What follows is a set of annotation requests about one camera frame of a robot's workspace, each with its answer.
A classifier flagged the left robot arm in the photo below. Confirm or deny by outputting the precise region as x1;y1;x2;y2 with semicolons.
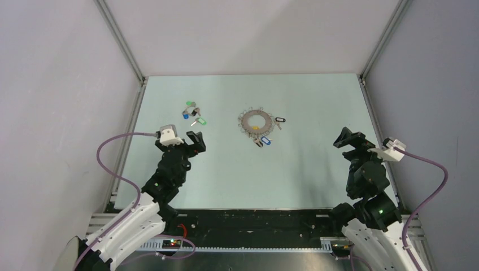
72;125;206;270

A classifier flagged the white slotted cable duct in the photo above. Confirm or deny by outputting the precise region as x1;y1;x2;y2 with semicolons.
136;239;333;253

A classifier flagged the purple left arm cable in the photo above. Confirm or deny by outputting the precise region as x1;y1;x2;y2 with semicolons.
73;132;197;271

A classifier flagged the black tag key loose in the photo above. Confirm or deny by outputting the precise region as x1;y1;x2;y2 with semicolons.
191;107;201;117

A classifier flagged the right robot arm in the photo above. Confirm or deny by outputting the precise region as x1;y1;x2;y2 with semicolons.
328;127;428;270

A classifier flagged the left controller board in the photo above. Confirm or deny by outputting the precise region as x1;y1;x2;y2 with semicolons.
162;239;182;250

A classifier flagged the large metal key ring disc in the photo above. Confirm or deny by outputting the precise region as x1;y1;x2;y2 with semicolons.
238;107;276;138

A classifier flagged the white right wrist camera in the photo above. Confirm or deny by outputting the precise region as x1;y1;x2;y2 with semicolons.
368;137;407;162

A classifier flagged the blue tag key loose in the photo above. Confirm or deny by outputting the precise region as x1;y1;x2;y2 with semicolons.
182;109;192;119

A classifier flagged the key with blue tag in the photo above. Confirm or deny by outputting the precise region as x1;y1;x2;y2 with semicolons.
253;136;272;147

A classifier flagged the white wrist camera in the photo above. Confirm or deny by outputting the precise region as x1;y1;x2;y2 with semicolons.
368;137;407;162
158;124;184;146

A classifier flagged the left aluminium frame post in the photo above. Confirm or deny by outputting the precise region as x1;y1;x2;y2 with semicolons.
93;0;147;85

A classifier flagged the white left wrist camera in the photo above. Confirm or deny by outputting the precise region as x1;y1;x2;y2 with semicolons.
158;124;184;146

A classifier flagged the key with black tag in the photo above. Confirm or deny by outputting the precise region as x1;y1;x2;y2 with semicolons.
275;117;286;130

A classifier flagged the right controller board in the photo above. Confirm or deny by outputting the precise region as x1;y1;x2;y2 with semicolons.
332;243;354;250

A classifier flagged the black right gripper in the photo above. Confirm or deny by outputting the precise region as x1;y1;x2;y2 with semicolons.
332;126;389;194

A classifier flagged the aluminium frame post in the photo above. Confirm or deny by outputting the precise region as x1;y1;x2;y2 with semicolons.
358;0;412;85
93;0;147;85

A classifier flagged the controller board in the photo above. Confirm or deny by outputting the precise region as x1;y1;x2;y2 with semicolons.
162;239;182;250
332;243;354;250

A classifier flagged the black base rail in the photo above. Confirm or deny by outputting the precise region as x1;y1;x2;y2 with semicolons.
163;209;345;250

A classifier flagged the right aluminium frame post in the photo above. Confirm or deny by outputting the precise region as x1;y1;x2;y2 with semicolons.
358;0;412;85

